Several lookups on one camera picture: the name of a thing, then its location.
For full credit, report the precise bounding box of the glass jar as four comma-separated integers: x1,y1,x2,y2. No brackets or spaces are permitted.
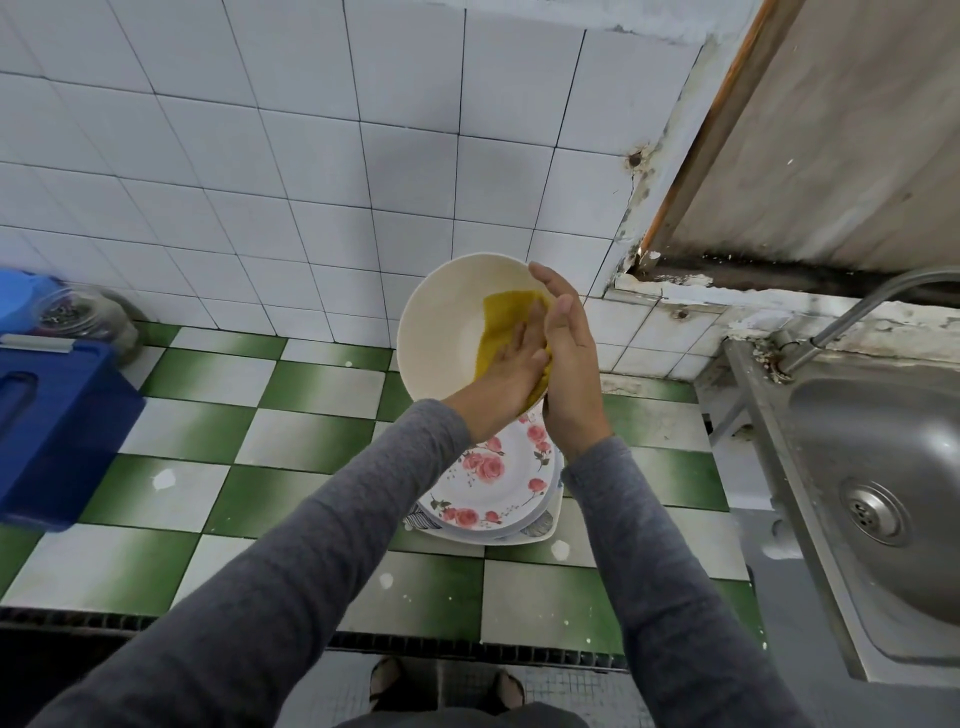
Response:
33,288,141,362

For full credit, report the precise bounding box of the person's black shoe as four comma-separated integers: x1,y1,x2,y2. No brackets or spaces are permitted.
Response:
480,667,527,714
367,655,440,714

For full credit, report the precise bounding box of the person's right forearm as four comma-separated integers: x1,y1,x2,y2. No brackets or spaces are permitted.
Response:
562,438,812,728

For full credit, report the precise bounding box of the person's left hand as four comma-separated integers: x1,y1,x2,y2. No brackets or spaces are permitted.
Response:
444,300,554,444

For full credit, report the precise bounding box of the blue plastic bowl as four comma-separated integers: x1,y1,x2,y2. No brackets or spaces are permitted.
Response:
0,267,69,339

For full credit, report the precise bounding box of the metal faucet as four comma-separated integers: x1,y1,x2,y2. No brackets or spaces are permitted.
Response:
772,267,960,377

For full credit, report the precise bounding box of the person's right hand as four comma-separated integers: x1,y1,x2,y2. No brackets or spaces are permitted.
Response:
528,264,614,464

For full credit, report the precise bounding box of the blue plastic box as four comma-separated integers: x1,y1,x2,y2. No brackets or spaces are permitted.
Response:
0,334,149,534

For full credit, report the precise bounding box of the stainless steel sink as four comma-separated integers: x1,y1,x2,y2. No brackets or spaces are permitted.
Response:
723,337,960,692

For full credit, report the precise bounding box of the plain white bowl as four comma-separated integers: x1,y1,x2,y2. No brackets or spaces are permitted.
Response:
394,252,560,407

